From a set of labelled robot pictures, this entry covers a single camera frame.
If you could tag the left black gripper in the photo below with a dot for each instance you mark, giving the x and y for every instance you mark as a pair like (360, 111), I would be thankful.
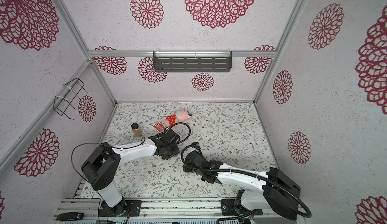
(176, 151)

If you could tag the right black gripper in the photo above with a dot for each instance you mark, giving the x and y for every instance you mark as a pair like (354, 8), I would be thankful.
(186, 168)

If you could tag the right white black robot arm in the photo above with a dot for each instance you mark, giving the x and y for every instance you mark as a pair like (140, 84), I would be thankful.
(259, 190)

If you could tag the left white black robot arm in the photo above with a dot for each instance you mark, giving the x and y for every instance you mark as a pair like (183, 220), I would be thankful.
(100, 167)

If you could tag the red playing card box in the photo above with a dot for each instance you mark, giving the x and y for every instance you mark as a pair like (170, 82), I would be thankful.
(159, 127)

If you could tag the pink plush pig toy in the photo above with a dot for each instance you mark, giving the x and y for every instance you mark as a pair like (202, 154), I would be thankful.
(176, 117)

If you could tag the brown spice jar black lid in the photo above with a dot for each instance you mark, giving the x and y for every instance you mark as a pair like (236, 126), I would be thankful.
(136, 130)

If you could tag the black remote device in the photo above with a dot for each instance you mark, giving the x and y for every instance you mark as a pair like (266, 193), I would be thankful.
(72, 216)

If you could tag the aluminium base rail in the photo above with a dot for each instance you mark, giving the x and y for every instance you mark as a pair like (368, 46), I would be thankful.
(151, 208)

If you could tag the grey wall shelf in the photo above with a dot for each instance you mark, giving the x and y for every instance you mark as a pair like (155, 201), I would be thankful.
(192, 63)

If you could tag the black wire wall rack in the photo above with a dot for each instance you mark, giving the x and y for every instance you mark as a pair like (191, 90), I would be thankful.
(62, 103)

